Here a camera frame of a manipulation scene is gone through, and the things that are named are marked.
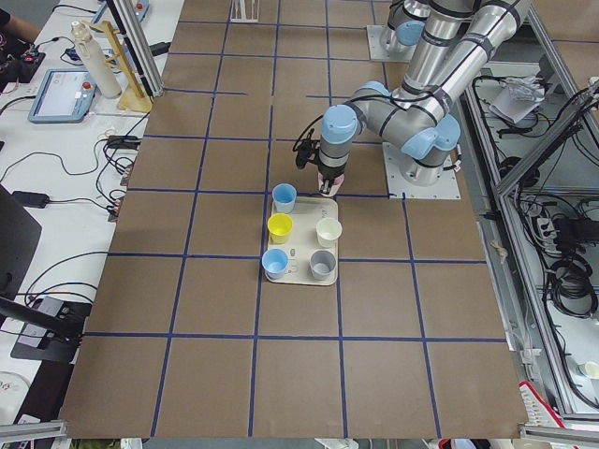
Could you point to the white water bottle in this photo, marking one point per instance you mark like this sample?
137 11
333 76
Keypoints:
94 60

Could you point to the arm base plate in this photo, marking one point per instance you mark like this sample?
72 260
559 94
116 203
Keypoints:
407 179
381 51

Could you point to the white wire cup rack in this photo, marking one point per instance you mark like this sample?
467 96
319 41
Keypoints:
245 11

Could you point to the cream white cup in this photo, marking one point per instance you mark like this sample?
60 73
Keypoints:
328 231

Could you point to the yellow cup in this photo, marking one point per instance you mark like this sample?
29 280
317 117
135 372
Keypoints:
280 227

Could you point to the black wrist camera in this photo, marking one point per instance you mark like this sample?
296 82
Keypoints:
306 153

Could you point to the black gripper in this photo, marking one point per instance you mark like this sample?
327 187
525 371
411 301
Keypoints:
328 186

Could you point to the light blue cup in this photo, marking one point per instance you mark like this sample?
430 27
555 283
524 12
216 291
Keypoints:
284 197
275 263

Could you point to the grey cup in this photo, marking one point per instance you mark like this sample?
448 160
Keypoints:
322 264

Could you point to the aluminium frame post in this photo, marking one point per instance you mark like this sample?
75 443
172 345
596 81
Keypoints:
126 19

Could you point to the blue teach pendant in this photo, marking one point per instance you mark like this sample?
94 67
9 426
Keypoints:
65 96

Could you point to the pink cup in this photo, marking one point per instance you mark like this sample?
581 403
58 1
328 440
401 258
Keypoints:
335 183

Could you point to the wooden stand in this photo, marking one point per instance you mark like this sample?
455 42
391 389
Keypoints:
133 97

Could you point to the cream rabbit tray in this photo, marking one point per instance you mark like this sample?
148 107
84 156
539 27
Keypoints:
303 242

